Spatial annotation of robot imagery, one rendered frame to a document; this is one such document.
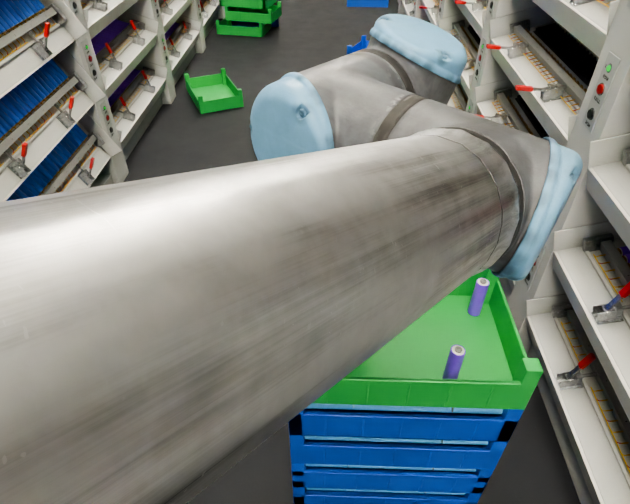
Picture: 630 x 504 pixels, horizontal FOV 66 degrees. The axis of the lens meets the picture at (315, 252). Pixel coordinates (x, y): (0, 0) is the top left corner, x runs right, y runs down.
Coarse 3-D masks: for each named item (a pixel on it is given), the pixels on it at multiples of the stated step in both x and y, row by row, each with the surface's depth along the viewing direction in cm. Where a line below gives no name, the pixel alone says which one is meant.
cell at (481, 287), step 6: (480, 282) 69; (486, 282) 69; (474, 288) 70; (480, 288) 69; (486, 288) 69; (474, 294) 71; (480, 294) 70; (474, 300) 71; (480, 300) 71; (474, 306) 72; (480, 306) 72; (468, 312) 73; (474, 312) 72
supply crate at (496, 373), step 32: (416, 320) 72; (448, 320) 72; (480, 320) 72; (512, 320) 66; (384, 352) 68; (416, 352) 68; (448, 352) 68; (480, 352) 68; (512, 352) 65; (352, 384) 59; (384, 384) 59; (416, 384) 59; (448, 384) 58; (480, 384) 58; (512, 384) 58
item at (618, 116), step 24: (624, 0) 74; (624, 24) 74; (624, 48) 74; (600, 72) 81; (624, 72) 74; (624, 96) 76; (576, 120) 88; (600, 120) 80; (624, 120) 78; (576, 144) 88; (576, 192) 88; (576, 216) 91; (600, 216) 90; (552, 240) 96; (552, 264) 98; (552, 288) 103; (528, 336) 113
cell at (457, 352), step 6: (456, 348) 60; (462, 348) 60; (450, 354) 60; (456, 354) 60; (462, 354) 60; (450, 360) 61; (456, 360) 60; (462, 360) 60; (450, 366) 61; (456, 366) 61; (444, 372) 63; (450, 372) 62; (456, 372) 62; (444, 378) 64; (450, 378) 63; (456, 378) 63
